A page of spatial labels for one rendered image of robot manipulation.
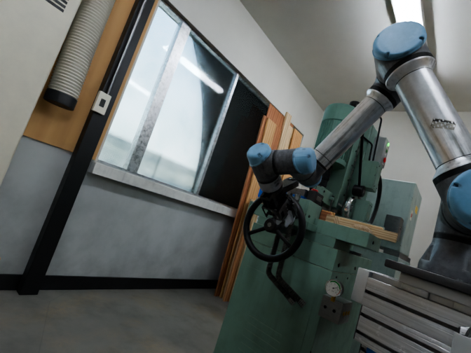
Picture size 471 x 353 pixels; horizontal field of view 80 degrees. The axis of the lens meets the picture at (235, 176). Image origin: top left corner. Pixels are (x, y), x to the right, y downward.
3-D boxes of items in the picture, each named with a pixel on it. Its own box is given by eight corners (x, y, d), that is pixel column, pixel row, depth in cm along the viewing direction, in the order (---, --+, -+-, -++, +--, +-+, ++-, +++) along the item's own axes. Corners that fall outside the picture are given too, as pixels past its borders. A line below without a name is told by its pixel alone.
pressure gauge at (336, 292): (321, 298, 106) (327, 276, 107) (325, 297, 109) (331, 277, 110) (338, 305, 102) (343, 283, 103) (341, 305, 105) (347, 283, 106)
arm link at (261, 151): (267, 155, 78) (240, 157, 83) (278, 184, 85) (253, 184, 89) (275, 139, 83) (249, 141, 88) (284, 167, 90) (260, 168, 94)
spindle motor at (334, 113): (304, 157, 145) (320, 102, 149) (317, 168, 158) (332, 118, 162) (338, 161, 133) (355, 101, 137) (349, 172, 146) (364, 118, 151)
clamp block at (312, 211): (275, 212, 126) (281, 193, 127) (289, 218, 136) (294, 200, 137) (305, 220, 116) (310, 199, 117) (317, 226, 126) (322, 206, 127)
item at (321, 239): (256, 223, 142) (258, 215, 142) (277, 229, 157) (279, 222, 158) (333, 248, 115) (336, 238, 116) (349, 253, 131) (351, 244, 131)
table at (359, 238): (235, 207, 141) (239, 196, 141) (267, 218, 163) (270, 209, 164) (360, 245, 101) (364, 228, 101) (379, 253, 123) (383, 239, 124)
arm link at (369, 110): (397, 68, 92) (291, 175, 100) (397, 46, 83) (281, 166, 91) (430, 84, 86) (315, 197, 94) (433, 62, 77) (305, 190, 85)
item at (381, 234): (264, 206, 160) (266, 199, 161) (265, 207, 162) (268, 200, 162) (394, 242, 116) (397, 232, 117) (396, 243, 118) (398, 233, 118)
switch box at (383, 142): (368, 162, 160) (375, 136, 162) (372, 167, 168) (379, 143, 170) (380, 163, 156) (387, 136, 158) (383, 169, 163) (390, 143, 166)
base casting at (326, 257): (247, 239, 142) (253, 221, 143) (297, 250, 185) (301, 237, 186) (333, 272, 113) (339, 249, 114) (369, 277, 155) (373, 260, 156)
